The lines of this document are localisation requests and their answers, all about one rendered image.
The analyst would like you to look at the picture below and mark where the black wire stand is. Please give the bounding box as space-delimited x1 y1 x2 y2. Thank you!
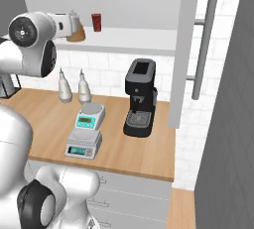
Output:
0 73 23 100

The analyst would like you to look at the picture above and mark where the open grey wall cabinet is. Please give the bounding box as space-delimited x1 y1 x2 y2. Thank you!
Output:
19 0 201 57

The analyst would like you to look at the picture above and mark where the teal panel digital scale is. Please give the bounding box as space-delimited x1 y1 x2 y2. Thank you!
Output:
74 101 106 131

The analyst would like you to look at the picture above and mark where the dark grey cabinet panel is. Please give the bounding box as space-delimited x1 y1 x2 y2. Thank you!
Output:
0 0 30 38

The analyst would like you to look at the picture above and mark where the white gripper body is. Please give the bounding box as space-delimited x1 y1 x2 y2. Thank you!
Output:
67 12 81 38

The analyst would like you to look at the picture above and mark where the grey digital scale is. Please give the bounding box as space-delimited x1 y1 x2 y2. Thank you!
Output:
63 128 103 161

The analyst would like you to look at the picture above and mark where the grey bar door handle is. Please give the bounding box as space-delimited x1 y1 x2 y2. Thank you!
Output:
186 0 219 101

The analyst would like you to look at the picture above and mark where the white dispenser bottle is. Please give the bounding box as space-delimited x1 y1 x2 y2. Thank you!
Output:
77 68 93 105
58 66 73 105

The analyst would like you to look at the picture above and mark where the black coffee machine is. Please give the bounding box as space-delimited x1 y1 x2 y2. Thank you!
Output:
122 57 159 139

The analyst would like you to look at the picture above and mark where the grey drawer front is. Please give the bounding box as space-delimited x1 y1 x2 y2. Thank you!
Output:
84 186 172 223
23 159 174 201
86 205 169 229

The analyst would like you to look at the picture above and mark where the tall grey cabinet panel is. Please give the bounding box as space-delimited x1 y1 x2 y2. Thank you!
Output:
193 0 254 229

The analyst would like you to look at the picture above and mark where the red cup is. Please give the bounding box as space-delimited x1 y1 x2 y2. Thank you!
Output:
90 13 103 33

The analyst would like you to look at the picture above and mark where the grey cabinet door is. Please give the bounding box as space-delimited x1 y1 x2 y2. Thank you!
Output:
167 0 202 130

